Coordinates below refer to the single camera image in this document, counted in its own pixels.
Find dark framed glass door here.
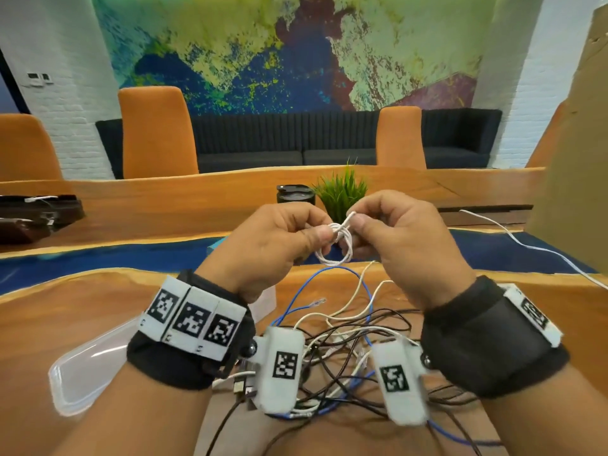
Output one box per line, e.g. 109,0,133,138
0,47,30,115

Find green potted plant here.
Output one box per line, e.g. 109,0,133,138
311,163,369,224

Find black sofa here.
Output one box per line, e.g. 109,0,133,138
94,108,504,179

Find orange chair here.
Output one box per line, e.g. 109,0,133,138
375,105,428,170
117,85,200,180
0,113,63,182
524,101,569,169

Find person's left hand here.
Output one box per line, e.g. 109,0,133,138
195,201,336,305

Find wooden table with blue inlay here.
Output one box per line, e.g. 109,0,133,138
0,165,608,456

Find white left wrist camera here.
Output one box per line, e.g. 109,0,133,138
246,326,306,415

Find black travel mug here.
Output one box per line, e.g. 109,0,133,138
276,184,317,206

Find thin white cable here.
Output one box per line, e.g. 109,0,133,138
314,211,358,267

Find black left camera cord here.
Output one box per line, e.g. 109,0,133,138
206,396,248,456

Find person's left forearm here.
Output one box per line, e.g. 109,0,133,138
52,363,212,456

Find long white charging cable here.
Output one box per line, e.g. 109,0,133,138
459,209,608,290

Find person's right hand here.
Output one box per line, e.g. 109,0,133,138
341,189,478,313

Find tangle of mixed cables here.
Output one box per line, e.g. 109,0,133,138
211,260,504,456

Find clear plastic container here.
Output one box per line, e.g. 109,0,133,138
47,284,279,417

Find colourful abstract wall painting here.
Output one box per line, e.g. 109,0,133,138
92,0,497,115

